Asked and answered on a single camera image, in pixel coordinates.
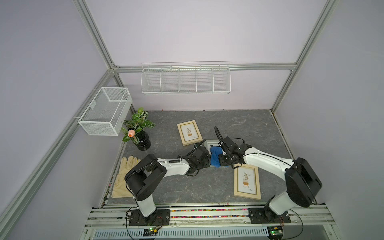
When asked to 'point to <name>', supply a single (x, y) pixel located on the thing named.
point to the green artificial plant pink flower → (138, 123)
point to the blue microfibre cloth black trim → (215, 151)
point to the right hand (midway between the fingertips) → (221, 159)
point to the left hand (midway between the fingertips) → (207, 162)
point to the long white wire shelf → (186, 78)
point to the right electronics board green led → (275, 232)
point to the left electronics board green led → (151, 232)
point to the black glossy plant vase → (144, 143)
